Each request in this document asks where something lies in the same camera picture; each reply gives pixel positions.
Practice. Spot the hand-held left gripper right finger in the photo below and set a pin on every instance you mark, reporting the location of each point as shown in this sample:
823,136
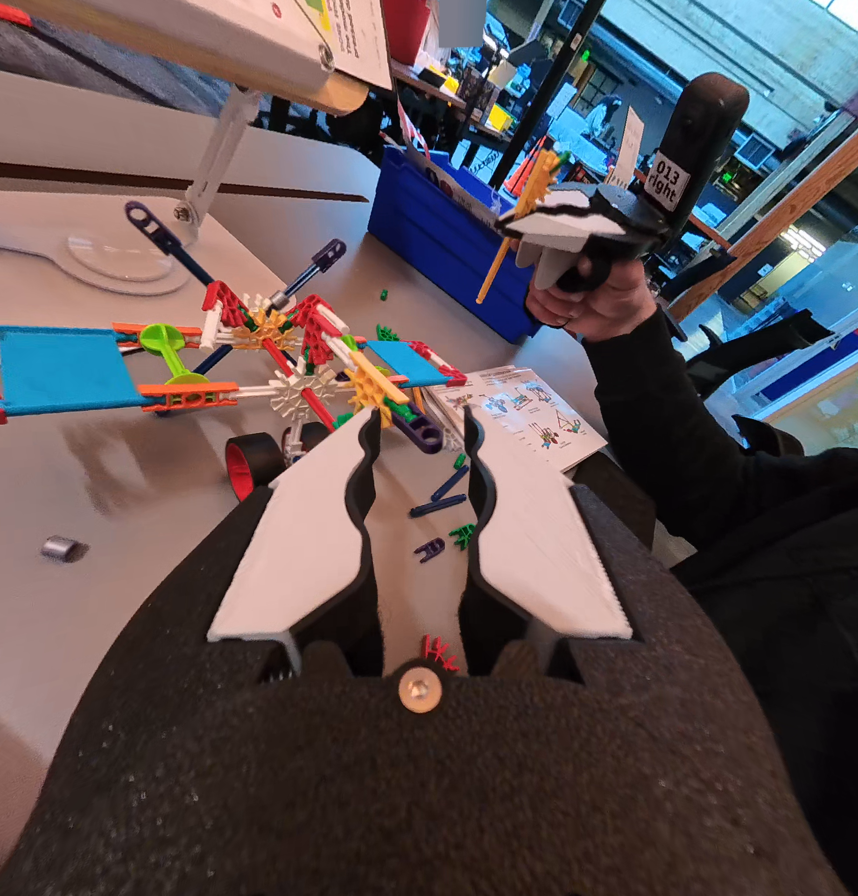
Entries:
548,553

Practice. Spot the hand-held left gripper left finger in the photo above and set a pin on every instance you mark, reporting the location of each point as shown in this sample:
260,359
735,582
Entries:
289,553

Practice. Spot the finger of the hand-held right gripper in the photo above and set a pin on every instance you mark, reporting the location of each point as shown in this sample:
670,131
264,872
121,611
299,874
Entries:
562,231
569,199

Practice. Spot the yellow rod with connectors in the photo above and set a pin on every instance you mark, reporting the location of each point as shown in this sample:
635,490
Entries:
537,182

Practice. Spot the orange rod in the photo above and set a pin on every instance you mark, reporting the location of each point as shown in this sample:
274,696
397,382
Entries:
499,262

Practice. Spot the dark blue rod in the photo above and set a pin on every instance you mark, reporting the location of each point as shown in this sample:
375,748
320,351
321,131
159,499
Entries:
450,483
436,505

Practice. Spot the white instruction booklet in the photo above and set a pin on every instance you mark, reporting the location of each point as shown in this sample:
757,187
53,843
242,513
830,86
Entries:
520,413

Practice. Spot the person's right hand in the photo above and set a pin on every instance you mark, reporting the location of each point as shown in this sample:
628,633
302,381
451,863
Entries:
618,308

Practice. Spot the white paper sign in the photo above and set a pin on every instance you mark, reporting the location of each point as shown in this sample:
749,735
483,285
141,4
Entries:
630,147

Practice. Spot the green fan connector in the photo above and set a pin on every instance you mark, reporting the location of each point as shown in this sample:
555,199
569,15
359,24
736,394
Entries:
462,535

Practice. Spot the yellow small bin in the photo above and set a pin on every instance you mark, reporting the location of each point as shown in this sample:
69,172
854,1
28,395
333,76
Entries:
500,117
444,78

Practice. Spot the black steel column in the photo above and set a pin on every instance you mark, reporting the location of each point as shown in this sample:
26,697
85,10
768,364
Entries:
541,91

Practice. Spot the white printed paper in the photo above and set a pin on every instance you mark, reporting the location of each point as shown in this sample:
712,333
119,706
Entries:
457,189

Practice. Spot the wooden beam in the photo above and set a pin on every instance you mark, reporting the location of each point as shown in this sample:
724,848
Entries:
786,203

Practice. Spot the purple clip connector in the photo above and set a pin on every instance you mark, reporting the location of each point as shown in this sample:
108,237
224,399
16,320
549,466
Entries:
429,549

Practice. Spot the blue plastic bin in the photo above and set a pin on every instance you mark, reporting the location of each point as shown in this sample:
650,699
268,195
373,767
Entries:
436,231

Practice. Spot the red fan connector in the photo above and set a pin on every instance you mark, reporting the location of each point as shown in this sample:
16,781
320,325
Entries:
439,652

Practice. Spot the background table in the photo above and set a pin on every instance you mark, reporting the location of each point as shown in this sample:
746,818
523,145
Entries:
436,91

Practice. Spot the red and white plastic bag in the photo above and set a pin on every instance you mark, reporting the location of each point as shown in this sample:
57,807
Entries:
409,133

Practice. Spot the silver spacer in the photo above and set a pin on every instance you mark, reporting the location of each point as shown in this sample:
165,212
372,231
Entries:
61,548

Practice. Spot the black office chair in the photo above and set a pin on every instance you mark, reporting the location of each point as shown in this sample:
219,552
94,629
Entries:
758,350

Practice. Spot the person's black jacket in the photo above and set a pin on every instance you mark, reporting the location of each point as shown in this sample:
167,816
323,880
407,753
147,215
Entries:
786,595

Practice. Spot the white book stand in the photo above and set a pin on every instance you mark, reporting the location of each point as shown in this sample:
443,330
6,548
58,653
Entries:
345,98

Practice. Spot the colourful construction toy model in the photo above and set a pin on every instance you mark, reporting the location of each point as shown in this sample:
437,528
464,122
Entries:
65,371

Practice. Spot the white metal stand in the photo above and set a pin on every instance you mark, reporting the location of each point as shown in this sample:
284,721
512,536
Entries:
121,238

